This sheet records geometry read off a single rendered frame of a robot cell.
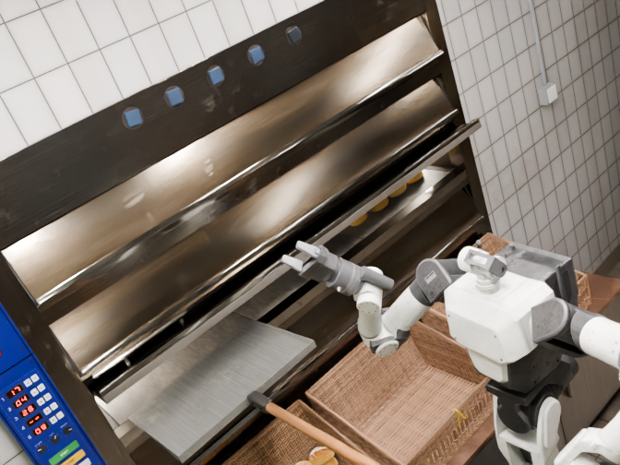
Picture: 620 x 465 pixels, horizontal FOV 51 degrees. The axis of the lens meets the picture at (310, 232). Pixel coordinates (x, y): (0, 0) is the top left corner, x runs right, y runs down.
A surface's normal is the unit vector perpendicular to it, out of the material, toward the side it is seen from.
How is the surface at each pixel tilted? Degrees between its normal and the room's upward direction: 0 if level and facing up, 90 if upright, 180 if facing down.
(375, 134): 70
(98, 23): 90
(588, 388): 90
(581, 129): 90
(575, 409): 90
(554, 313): 45
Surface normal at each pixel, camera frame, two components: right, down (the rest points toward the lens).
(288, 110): 0.47, -0.14
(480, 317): -0.79, -0.24
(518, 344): -0.21, 0.43
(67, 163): 0.62, 0.15
